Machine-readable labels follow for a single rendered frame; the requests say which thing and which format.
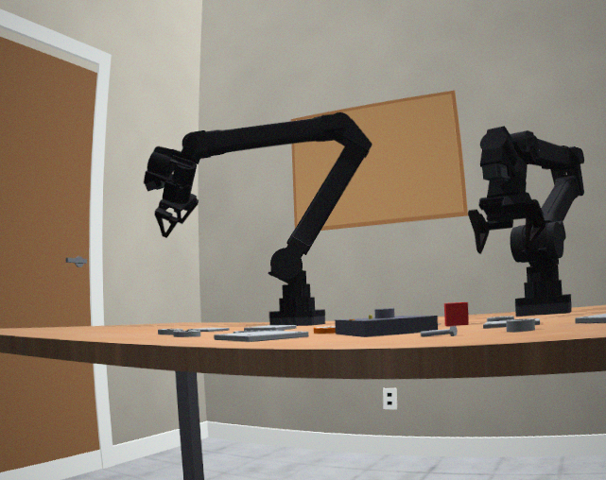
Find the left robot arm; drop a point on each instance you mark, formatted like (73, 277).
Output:
(543, 285)

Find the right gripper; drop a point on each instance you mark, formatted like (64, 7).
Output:
(181, 201)

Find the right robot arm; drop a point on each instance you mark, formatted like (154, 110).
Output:
(285, 263)

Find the red cube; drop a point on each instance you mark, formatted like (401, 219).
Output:
(456, 314)

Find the grey short cylinder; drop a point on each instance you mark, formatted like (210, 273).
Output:
(520, 325)

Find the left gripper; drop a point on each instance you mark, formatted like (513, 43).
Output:
(515, 206)

